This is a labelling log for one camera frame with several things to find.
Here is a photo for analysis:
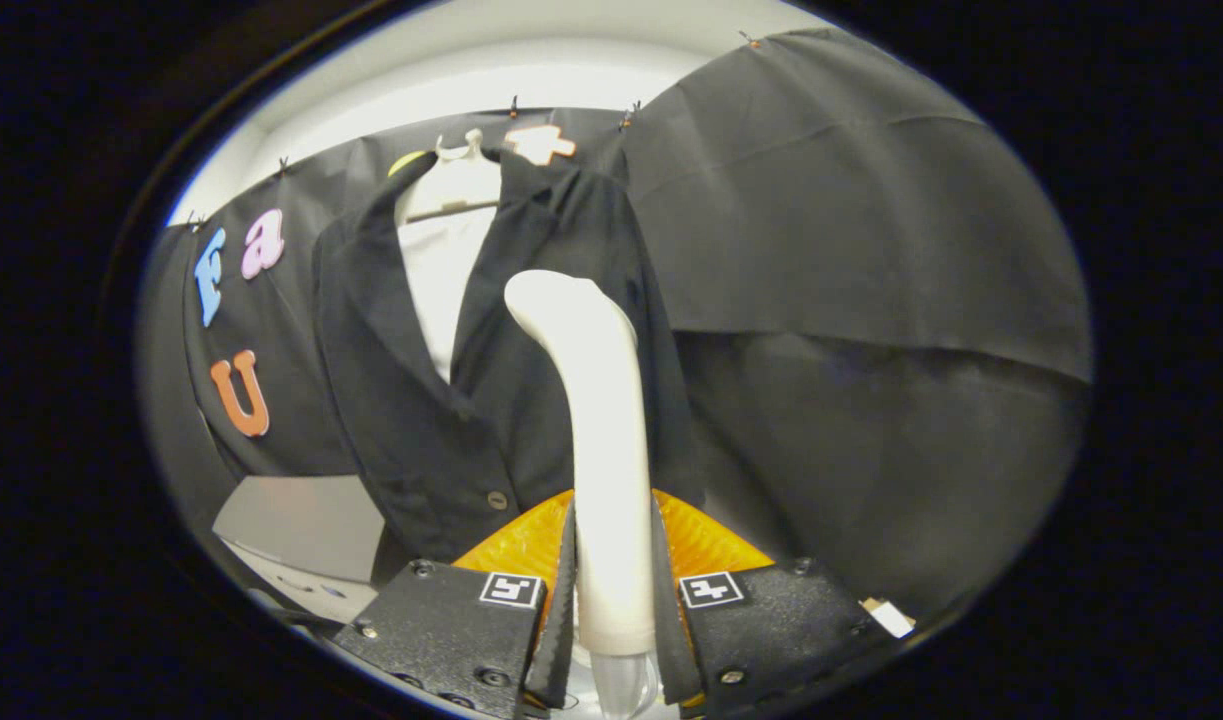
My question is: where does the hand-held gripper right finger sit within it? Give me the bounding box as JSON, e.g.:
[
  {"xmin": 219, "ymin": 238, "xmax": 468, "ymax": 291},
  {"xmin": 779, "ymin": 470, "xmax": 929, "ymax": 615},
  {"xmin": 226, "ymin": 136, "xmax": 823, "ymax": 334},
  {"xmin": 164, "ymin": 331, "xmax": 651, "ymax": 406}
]
[{"xmin": 651, "ymin": 490, "xmax": 882, "ymax": 719}]

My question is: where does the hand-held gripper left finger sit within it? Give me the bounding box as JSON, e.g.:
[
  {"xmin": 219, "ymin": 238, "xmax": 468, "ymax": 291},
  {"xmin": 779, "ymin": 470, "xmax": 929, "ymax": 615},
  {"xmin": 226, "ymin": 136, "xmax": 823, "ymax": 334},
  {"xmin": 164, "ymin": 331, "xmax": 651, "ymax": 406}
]
[{"xmin": 331, "ymin": 488, "xmax": 577, "ymax": 719}]

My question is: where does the white garment steamer head with hose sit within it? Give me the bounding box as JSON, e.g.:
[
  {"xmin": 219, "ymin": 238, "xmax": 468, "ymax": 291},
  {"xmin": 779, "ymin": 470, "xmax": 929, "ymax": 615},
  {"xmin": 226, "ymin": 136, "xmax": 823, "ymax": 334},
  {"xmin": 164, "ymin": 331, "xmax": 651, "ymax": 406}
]
[{"xmin": 504, "ymin": 270, "xmax": 662, "ymax": 716}]

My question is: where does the black blazer jacket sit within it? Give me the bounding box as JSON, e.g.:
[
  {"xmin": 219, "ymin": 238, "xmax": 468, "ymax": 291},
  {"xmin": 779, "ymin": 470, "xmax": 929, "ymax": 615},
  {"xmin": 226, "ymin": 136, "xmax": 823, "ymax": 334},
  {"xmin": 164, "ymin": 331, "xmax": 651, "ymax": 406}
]
[{"xmin": 311, "ymin": 148, "xmax": 707, "ymax": 566}]

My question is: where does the cardboard and paper stack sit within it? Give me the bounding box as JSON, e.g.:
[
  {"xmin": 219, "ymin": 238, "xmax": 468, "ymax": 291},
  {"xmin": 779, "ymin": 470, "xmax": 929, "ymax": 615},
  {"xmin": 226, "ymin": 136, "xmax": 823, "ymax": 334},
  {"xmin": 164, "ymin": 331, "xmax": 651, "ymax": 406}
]
[{"xmin": 861, "ymin": 597, "xmax": 917, "ymax": 639}]

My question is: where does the grey cabinet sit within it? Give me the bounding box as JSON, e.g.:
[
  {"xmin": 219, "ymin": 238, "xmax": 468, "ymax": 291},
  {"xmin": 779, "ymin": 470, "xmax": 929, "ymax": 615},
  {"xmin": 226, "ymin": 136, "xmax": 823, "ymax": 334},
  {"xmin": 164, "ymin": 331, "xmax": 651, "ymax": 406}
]
[{"xmin": 211, "ymin": 474, "xmax": 387, "ymax": 626}]

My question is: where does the white mannequin torso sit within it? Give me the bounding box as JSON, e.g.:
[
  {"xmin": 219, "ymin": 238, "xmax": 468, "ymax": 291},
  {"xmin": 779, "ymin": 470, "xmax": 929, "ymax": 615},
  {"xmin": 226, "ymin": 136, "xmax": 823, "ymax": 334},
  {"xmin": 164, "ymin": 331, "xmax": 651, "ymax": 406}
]
[{"xmin": 399, "ymin": 205, "xmax": 497, "ymax": 383}]

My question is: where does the white plastic hanger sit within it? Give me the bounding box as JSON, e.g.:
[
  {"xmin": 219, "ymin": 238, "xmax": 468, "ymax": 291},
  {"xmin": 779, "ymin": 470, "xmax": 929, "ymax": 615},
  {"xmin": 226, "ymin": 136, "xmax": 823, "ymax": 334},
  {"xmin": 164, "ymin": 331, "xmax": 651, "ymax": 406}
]
[{"xmin": 396, "ymin": 128, "xmax": 502, "ymax": 225}]

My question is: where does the black backdrop cloth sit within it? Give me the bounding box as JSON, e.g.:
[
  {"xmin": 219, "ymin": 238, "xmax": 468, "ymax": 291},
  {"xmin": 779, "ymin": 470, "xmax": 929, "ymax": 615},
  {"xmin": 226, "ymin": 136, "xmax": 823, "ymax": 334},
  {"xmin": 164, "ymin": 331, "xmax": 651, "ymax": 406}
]
[{"xmin": 136, "ymin": 28, "xmax": 1092, "ymax": 621}]

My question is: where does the row of small backdrop clips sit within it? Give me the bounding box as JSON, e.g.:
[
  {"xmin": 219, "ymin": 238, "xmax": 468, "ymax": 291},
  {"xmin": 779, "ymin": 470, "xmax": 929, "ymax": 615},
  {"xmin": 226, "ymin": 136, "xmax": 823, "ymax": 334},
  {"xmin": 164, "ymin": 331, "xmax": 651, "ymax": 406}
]
[{"xmin": 186, "ymin": 30, "xmax": 762, "ymax": 229}]

